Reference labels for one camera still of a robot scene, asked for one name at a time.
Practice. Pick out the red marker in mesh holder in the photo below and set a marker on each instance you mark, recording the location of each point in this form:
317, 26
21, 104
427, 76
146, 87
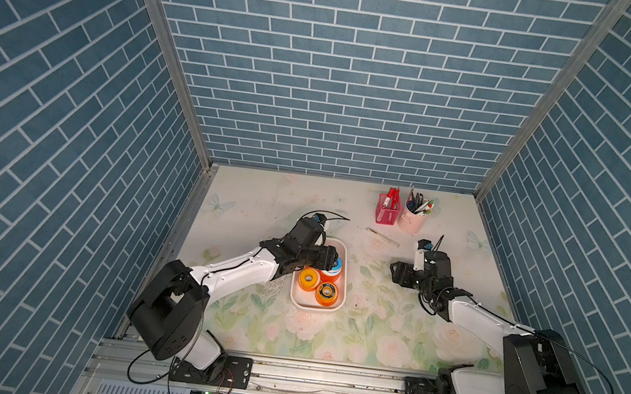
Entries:
392, 199

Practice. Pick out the white plastic storage box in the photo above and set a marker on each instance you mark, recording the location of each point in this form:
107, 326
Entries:
306, 300

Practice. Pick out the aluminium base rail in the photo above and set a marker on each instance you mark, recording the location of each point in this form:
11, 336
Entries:
117, 359

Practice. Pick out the large yellow orange tape roll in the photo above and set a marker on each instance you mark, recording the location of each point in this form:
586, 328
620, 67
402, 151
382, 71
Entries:
327, 294

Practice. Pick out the yellow black tape roll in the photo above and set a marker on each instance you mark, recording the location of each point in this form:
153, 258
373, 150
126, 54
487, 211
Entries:
309, 279

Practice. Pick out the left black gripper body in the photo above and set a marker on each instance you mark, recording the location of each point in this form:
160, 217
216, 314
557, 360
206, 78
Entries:
318, 257

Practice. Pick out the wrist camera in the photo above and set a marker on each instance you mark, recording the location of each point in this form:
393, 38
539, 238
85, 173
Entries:
320, 219
423, 250

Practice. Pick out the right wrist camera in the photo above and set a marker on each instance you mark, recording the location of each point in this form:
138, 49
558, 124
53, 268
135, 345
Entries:
423, 250

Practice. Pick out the pink bucket pen holder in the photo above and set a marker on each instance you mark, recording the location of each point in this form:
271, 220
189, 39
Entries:
411, 222

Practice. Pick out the pink mesh pen holder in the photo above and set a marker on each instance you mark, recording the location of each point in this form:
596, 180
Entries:
384, 216

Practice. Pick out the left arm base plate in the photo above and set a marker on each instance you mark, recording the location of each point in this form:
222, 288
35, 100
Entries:
227, 371

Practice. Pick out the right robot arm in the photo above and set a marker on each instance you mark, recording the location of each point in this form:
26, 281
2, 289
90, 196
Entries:
534, 361

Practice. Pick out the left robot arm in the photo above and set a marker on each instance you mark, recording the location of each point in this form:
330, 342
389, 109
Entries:
169, 312

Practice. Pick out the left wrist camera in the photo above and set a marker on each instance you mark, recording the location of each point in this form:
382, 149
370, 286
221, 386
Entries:
320, 219

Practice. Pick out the orange sealing tape roll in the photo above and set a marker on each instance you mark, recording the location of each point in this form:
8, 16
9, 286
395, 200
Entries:
326, 278

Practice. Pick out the small blue tape roll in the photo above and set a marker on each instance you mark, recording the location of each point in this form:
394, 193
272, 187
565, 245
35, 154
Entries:
336, 269

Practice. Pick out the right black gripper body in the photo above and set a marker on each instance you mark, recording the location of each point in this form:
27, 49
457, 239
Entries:
411, 278

